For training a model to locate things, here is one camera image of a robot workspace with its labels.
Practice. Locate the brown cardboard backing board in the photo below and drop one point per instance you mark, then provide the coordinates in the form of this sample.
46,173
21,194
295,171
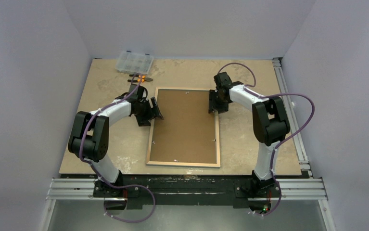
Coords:
184,127

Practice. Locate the clear plastic organizer box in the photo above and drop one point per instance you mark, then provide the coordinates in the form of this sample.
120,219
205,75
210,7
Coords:
130,62

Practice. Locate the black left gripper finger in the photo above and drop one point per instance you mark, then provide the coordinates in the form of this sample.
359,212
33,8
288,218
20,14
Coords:
144,121
156,113

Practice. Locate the blue wooden picture frame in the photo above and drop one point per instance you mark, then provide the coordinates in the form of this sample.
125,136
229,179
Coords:
217,143

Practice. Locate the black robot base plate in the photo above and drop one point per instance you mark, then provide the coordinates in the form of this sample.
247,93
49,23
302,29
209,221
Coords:
126,180

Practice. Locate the orange black pliers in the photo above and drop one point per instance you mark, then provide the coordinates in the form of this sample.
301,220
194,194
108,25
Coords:
136,78

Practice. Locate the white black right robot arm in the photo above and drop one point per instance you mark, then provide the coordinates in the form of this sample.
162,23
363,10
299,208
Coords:
269,117

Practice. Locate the aluminium front rail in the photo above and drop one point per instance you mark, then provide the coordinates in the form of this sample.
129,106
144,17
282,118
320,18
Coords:
289,189

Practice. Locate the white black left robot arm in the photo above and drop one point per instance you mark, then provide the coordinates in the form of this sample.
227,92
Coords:
89,138

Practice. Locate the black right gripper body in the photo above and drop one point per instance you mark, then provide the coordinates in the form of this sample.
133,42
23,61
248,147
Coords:
215,101

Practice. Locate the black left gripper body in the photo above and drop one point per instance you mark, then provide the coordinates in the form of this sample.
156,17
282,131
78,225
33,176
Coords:
145,109

